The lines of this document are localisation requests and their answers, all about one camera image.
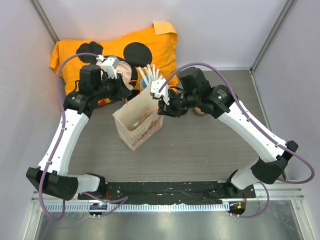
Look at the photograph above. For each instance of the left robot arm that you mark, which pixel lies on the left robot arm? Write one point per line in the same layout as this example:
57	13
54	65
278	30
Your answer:
96	82

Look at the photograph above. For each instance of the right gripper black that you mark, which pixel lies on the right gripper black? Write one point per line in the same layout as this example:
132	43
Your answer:
168	110

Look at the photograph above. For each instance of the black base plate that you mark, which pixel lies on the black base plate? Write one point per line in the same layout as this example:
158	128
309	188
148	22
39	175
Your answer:
174	192

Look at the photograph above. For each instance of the orange Mickey Mouse pillow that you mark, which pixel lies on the orange Mickey Mouse pillow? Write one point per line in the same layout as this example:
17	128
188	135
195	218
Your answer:
154	46

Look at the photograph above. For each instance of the aluminium rail frame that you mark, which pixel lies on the aluminium rail frame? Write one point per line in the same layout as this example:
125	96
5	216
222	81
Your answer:
92	203

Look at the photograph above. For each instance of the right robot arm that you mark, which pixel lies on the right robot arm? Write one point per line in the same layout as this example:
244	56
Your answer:
273	152

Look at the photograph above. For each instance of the blue cup straw holder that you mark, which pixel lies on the blue cup straw holder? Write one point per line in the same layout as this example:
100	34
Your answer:
145	82

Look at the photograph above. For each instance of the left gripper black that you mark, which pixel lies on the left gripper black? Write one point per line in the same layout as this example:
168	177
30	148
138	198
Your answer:
122	92

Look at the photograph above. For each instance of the brown pulp cup carrier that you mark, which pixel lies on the brown pulp cup carrier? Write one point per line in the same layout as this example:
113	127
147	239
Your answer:
144	116

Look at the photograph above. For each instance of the paper takeout bag orange handles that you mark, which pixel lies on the paper takeout bag orange handles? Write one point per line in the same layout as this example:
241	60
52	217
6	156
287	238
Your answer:
131	112

